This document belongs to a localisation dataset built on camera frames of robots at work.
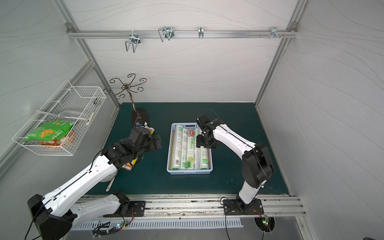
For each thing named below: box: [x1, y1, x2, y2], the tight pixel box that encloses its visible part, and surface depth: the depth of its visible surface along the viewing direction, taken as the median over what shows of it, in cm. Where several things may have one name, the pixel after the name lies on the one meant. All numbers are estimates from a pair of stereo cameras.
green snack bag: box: [25, 120, 76, 142], surface depth 56 cm
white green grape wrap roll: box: [181, 128, 188, 170], surface depth 92 cm
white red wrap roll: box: [171, 124, 183, 171], surface depth 88 cm
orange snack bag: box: [40, 130, 76, 147], surface depth 59 cm
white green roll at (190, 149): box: [186, 128, 195, 170], surface depth 92 cm
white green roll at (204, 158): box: [200, 147, 209, 170], surface depth 85 cm
